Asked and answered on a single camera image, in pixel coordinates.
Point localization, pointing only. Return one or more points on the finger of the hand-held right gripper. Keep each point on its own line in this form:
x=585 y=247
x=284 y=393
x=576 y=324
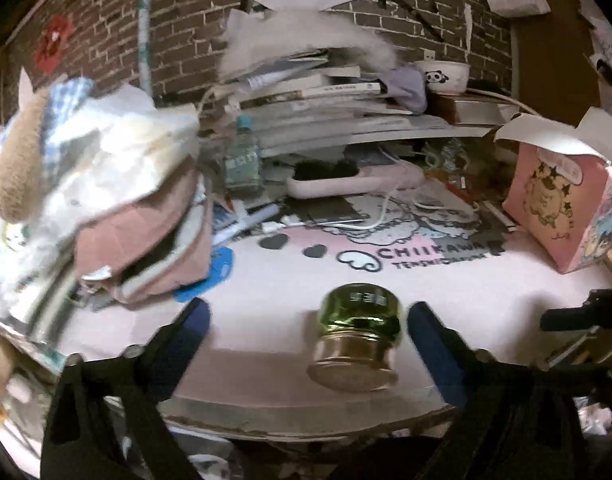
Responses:
x=596 y=315

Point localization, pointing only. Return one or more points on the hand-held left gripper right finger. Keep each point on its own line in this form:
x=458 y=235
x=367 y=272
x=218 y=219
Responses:
x=431 y=342

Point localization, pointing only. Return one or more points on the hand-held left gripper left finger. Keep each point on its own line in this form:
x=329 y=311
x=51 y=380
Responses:
x=193 y=327

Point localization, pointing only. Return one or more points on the green glass jar gold lid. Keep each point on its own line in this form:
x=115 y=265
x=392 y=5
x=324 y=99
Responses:
x=358 y=330

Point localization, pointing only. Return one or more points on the pink cartoon tissue box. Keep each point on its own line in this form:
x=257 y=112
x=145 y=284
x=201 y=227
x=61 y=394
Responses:
x=551 y=210

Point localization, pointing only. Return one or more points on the blue flat plastic piece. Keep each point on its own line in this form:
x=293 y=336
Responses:
x=218 y=265

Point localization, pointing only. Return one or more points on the pink printed desk mat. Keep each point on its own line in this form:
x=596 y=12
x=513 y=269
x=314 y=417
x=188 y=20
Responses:
x=286 y=290

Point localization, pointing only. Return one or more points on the clear plastic bottle blue cap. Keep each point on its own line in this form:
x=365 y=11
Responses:
x=243 y=165

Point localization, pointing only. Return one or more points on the white foam sheet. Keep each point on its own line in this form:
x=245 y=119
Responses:
x=541 y=132

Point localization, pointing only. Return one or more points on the brown box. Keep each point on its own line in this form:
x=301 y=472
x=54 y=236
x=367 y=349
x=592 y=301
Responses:
x=471 y=110

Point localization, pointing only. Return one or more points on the brown plush toy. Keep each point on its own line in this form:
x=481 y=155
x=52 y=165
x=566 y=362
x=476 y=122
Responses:
x=18 y=165

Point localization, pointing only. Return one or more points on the purple cloth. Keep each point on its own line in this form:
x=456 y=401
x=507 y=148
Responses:
x=406 y=87

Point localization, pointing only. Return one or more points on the stack of books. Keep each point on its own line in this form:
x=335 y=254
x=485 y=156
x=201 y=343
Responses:
x=326 y=105

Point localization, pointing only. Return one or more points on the blue checked cloth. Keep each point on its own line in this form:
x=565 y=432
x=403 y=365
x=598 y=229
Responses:
x=68 y=100

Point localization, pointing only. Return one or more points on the white panda bowl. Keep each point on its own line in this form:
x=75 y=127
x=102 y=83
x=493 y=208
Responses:
x=443 y=77

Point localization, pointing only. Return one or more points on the grey fluffy fur piece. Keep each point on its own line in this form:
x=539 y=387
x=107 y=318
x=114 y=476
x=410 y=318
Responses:
x=311 y=35

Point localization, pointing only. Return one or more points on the red paper wall decoration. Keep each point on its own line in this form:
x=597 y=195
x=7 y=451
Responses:
x=55 y=40

